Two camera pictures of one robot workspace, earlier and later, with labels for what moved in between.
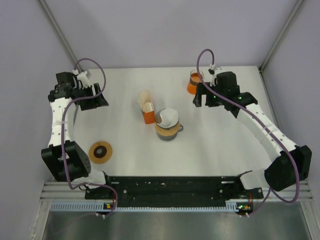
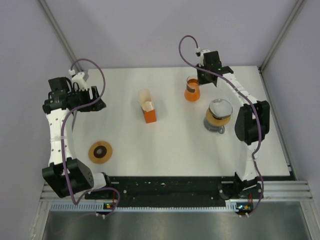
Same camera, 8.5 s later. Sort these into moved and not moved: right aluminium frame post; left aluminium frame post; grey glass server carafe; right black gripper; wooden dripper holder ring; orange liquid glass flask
Moved: right black gripper; wooden dripper holder ring; grey glass server carafe; orange liquid glass flask
Not moved: right aluminium frame post; left aluminium frame post
